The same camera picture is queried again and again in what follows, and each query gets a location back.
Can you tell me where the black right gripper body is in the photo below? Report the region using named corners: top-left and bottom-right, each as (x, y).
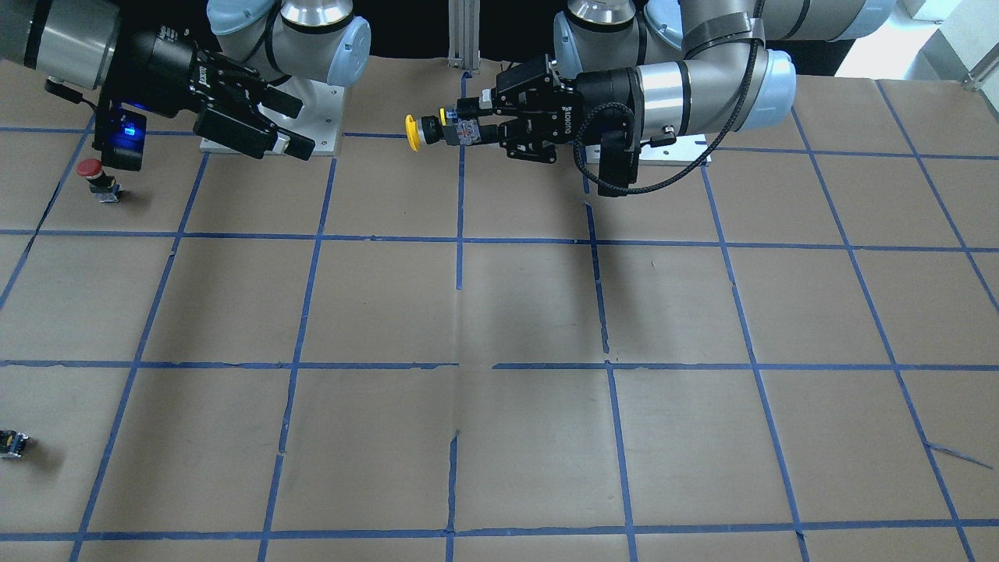
top-left (109, 28), bottom-right (249, 118)

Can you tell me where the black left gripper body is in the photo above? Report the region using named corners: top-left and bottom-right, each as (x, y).
top-left (496, 55), bottom-right (642, 163)

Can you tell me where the yellow push button switch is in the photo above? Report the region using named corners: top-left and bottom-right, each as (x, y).
top-left (404, 108), bottom-right (488, 151)

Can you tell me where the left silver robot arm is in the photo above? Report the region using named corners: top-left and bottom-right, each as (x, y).
top-left (407, 1), bottom-right (893, 172)

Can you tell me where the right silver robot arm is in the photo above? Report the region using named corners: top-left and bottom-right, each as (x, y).
top-left (2, 1), bottom-right (372, 171)

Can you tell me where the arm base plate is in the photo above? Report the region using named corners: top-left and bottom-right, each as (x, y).
top-left (638, 134), bottom-right (709, 167)
top-left (259, 77), bottom-right (350, 157)

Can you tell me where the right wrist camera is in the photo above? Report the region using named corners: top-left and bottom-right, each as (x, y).
top-left (92, 105), bottom-right (148, 172)

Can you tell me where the aluminium frame post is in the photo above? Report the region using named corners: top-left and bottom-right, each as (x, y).
top-left (447, 0), bottom-right (482, 75)

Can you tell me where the red push button switch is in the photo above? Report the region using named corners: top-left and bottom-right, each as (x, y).
top-left (76, 158), bottom-right (122, 204)

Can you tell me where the black braided cable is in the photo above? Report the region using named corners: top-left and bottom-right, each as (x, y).
top-left (572, 0), bottom-right (770, 195)

